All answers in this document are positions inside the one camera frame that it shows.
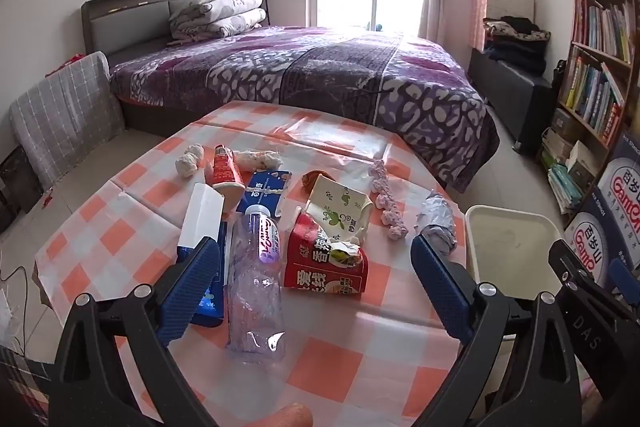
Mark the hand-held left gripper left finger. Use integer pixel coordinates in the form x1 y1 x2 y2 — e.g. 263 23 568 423
50 236 223 427

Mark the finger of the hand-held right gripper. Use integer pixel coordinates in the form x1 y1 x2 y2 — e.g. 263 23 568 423
548 238 618 308
607 258 640 295

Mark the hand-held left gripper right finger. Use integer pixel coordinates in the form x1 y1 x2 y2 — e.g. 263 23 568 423
410 234 583 427

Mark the clear plastic bottle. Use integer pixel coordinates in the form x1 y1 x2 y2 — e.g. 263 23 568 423
225 204 288 365

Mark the white plastic bin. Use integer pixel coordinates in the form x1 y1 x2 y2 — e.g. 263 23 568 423
465 204 568 288

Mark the grey plastic wrap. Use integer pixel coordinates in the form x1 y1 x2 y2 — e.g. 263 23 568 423
414 189 458 255

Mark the white blue toothpaste box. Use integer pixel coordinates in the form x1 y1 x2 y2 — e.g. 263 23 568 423
175 183 236 328

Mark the pink foam strip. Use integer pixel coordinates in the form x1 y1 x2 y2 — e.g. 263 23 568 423
372 159 411 240

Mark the red milk carton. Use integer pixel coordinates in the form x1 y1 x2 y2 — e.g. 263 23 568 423
282 207 369 297

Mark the blue biscuit box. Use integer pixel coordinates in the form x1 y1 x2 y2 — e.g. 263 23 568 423
235 169 293 220

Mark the white green drink carton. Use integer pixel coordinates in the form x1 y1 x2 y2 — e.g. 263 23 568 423
305 174 375 253

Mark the person's left hand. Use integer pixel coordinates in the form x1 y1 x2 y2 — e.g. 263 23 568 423
272 404 315 427

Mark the small blue white carton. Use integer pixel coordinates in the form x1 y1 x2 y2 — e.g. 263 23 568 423
565 209 608 280

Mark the large blue white carton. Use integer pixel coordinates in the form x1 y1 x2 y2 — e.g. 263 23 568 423
592 132 640 288

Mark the stack of flat books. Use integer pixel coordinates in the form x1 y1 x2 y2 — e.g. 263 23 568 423
540 129 588 212

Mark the red snack cup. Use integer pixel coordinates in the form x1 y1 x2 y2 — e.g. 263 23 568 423
212 144 247 212

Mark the crumpled white tissue ball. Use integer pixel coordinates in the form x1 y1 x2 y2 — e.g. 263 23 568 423
175 144 205 178

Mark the crumpled white tissue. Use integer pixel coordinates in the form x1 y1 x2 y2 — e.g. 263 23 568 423
234 149 281 171

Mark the small brown scrap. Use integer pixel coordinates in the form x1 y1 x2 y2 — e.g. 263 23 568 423
301 170 337 190

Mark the slanted row of books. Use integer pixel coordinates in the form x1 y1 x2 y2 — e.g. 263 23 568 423
559 57 626 145

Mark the black storage bench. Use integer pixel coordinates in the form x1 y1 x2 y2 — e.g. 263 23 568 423
467 49 556 155

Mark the black floor box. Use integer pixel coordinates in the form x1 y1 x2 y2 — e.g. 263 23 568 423
0 144 46 233

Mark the wooden bookshelf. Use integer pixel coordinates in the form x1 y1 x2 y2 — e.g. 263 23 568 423
537 0 640 228

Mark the grey checked cushion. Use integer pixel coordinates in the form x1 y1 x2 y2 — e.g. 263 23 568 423
10 51 126 188

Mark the pile of dark clothes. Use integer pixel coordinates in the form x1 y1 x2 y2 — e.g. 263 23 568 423
482 16 551 75

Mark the tall row of books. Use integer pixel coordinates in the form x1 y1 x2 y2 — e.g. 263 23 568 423
574 0 636 62

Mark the purple patterned blanket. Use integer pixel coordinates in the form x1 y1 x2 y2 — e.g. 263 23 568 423
109 26 501 195

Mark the red cloth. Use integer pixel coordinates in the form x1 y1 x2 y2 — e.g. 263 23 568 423
47 53 86 78

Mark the dark wooden bed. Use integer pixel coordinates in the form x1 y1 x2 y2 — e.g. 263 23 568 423
81 0 501 195

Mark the thin floor cable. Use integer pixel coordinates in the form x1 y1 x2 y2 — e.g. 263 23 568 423
0 264 31 358

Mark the black cable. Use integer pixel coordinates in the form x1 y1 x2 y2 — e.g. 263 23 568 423
350 83 391 98

